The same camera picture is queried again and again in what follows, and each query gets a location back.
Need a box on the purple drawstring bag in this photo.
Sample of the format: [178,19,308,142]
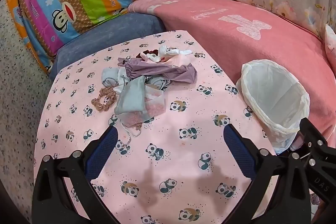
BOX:
[117,57,197,84]

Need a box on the pink panda print tablecloth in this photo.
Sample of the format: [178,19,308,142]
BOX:
[34,31,279,224]

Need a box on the grey fabric pouch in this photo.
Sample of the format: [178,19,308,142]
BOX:
[115,76,147,115]

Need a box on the brown scrunchie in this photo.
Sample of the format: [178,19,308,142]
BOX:
[91,87,118,112]

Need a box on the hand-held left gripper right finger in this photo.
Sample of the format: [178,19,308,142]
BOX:
[224,124,314,224]

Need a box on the dark red velvet scrunchie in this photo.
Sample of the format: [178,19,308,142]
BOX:
[135,49,160,59]

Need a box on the clear bag with pink contents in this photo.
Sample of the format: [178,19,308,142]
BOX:
[123,84,166,128]

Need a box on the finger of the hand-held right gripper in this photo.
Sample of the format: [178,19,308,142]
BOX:
[299,117,336,201]

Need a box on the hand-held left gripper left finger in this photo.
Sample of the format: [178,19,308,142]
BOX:
[31,125,121,224]

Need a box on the blue velvet cushion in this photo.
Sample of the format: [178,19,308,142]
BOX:
[49,13,166,80]

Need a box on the bin with white plastic liner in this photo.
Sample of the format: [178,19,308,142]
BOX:
[235,59,311,153]

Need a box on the pale pink pillow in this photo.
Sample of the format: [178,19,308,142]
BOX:
[324,24,336,56]

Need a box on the pink blanket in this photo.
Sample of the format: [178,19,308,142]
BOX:
[127,0,336,148]

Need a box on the light blue cloth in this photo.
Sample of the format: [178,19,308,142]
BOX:
[101,67,129,88]

